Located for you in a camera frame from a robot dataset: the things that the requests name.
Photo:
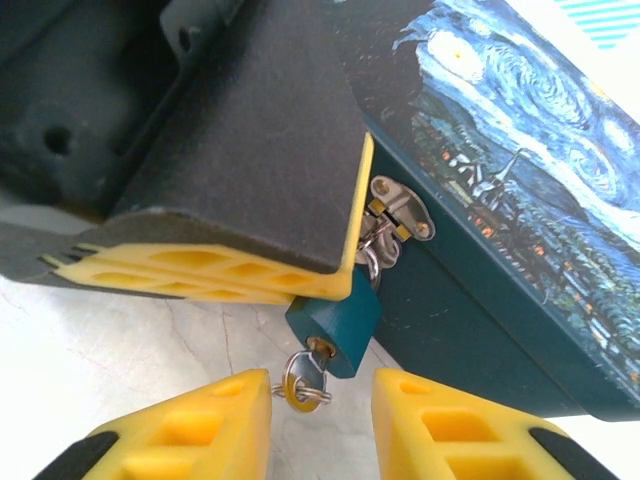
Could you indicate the brass key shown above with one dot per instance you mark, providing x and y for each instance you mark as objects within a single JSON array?
[{"x": 305, "y": 370}]

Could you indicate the teal padlock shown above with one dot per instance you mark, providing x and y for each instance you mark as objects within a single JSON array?
[{"x": 345, "y": 320}]

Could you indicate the starry night painting box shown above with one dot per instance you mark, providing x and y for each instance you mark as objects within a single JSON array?
[{"x": 500, "y": 150}]

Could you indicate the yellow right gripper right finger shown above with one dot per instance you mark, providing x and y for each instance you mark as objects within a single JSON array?
[{"x": 450, "y": 430}]

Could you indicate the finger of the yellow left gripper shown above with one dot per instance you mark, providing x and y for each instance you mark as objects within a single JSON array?
[
  {"x": 150, "y": 285},
  {"x": 260, "y": 160}
]

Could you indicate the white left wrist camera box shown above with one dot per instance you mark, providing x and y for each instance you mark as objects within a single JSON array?
[{"x": 200, "y": 25}]

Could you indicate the silver box hasp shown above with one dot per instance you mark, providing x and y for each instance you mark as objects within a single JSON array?
[{"x": 400, "y": 197}]

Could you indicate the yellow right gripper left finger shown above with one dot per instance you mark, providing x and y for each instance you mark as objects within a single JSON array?
[{"x": 200, "y": 435}]

